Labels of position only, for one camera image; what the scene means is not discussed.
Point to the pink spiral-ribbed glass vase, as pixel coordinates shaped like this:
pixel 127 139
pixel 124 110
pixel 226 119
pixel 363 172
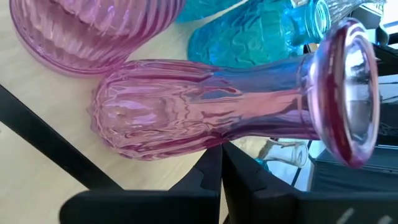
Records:
pixel 93 31

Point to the wooden shelf black metal legs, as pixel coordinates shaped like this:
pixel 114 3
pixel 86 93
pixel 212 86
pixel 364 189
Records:
pixel 31 127

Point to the blue embossed glass vase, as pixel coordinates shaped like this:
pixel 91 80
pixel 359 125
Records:
pixel 262 164

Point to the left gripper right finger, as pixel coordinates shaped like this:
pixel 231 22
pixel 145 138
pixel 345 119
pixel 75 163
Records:
pixel 280 205

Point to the clear glass vase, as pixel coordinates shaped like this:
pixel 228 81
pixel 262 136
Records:
pixel 348 7
pixel 292 154

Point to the blue narrow-neck glass vase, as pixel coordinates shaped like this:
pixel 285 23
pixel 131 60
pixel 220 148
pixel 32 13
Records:
pixel 248 40

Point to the teal glass vase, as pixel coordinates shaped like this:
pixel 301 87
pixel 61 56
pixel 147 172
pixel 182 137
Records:
pixel 202 9

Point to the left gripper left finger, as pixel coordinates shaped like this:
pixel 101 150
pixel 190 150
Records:
pixel 155 208

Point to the pink lobed flared-rim vase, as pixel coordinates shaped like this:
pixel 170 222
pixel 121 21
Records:
pixel 186 109

